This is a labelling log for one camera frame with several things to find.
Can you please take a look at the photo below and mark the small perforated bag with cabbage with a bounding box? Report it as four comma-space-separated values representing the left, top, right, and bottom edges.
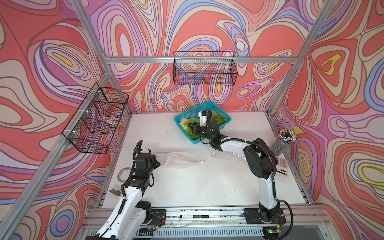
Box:
156, 152, 204, 169

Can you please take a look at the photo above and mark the black wire basket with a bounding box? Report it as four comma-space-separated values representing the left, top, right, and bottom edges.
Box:
62, 83, 129, 154
173, 51, 238, 86

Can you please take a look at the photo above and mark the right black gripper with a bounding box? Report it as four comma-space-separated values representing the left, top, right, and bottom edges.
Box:
187, 122, 213, 141

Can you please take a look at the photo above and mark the small metal clip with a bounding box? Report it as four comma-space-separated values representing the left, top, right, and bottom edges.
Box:
109, 186, 122, 197

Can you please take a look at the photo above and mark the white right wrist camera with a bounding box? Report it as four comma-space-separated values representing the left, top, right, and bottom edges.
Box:
199, 111, 208, 127

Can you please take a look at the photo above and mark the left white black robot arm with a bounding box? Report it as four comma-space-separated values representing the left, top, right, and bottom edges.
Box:
86, 140, 161, 240

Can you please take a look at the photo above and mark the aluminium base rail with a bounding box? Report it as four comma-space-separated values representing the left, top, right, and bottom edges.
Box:
74, 205, 331, 240

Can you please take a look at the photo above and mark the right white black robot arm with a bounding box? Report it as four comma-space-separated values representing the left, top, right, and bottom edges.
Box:
188, 110, 294, 225

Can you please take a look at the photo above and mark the aluminium frame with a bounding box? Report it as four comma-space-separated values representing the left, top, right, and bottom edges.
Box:
0, 0, 334, 240

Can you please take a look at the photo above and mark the cup of pens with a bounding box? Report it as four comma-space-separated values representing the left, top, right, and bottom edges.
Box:
270, 129, 296, 156

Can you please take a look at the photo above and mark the back black wire basket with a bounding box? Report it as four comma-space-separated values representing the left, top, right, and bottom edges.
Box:
173, 51, 238, 86

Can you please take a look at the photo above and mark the teal plastic basket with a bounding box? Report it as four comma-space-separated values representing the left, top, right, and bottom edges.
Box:
174, 101, 232, 145

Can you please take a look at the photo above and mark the left black wire basket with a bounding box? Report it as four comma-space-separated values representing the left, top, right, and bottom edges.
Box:
62, 83, 129, 154

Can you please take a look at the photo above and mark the clear blue zip-top bag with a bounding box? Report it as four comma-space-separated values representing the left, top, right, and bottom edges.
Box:
210, 148, 247, 163

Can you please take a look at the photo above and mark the green chinese cabbage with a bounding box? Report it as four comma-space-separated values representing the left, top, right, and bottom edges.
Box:
212, 111, 227, 126
180, 118, 200, 140

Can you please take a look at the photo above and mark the tape roll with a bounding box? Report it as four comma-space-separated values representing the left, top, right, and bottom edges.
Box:
117, 167, 132, 183

